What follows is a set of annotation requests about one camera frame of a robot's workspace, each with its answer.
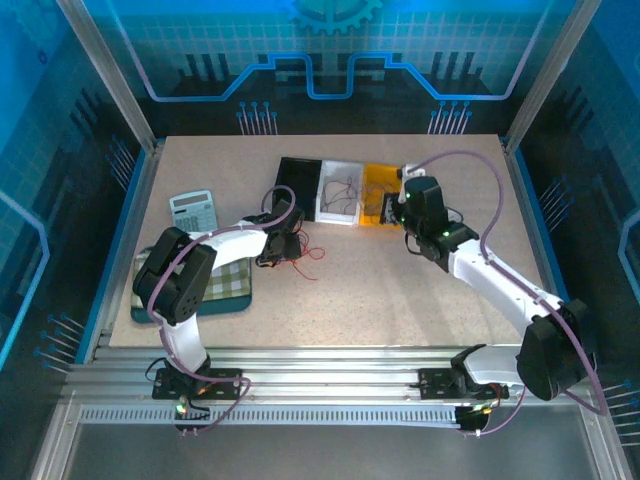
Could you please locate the orange plastic bin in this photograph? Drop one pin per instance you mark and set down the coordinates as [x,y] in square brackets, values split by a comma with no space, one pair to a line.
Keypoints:
[375,175]

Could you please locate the aluminium frame post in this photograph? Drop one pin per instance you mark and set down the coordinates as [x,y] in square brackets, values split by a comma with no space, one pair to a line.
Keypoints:
[550,70]
[107,75]

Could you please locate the white plastic bin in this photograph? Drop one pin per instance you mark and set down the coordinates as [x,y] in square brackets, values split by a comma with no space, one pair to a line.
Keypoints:
[340,170]

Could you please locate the left aluminium frame post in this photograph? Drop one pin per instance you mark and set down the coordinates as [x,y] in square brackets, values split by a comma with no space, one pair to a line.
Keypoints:
[107,75]

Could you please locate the green checkered cloth pad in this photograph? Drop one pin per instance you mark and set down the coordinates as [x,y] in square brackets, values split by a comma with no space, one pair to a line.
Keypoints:
[230,306]

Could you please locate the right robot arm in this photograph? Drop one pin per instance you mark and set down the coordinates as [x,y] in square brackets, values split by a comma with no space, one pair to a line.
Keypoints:
[500,285]

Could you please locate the right aluminium frame post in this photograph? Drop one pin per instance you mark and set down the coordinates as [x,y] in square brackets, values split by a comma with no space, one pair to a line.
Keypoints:
[550,70]

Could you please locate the green checkered cloth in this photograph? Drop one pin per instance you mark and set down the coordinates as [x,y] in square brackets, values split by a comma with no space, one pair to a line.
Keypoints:
[230,280]

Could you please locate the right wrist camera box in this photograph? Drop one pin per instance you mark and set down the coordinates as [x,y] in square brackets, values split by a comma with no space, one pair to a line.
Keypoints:
[414,170]

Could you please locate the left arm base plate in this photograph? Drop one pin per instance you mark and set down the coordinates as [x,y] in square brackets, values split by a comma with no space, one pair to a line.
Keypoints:
[222,387]

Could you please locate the grey desk calculator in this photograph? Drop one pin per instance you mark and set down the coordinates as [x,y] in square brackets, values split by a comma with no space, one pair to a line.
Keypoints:
[192,210]

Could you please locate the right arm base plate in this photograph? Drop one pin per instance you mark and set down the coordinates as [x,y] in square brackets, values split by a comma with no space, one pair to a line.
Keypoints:
[435,382]

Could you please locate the black plastic bin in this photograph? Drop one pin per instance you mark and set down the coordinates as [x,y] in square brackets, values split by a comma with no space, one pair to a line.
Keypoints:
[297,185]

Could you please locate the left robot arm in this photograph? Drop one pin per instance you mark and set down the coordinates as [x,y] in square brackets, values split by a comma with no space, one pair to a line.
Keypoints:
[230,245]

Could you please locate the aluminium front rail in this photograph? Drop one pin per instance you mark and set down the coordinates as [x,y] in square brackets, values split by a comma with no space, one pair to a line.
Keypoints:
[325,375]

